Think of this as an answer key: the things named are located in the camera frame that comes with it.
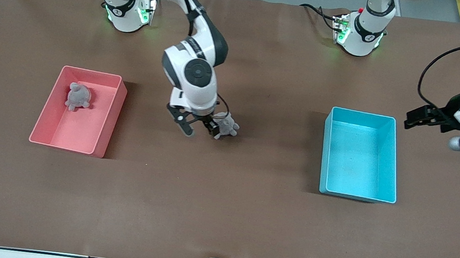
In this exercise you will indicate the brown table mat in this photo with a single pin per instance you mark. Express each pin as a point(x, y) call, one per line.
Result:
point(246, 217)

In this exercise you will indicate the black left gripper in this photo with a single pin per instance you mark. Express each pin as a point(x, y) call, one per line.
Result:
point(447, 115)

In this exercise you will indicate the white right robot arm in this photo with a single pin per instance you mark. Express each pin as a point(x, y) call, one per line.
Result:
point(199, 97)

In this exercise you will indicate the grey plush toy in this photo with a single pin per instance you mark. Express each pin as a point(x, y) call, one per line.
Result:
point(77, 98)
point(229, 129)

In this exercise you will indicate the left arm base connector plate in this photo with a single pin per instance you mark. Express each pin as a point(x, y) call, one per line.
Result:
point(340, 29)

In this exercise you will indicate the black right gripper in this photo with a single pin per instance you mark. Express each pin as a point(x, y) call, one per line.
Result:
point(206, 120)

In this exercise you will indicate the pink plastic box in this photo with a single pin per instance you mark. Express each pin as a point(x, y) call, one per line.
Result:
point(78, 133)

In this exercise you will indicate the blue plastic box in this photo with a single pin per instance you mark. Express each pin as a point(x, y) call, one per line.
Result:
point(356, 160)

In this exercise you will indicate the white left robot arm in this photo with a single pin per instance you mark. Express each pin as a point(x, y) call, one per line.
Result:
point(361, 40)

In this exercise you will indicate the right arm base connector plate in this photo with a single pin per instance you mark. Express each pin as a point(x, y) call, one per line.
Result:
point(147, 9)

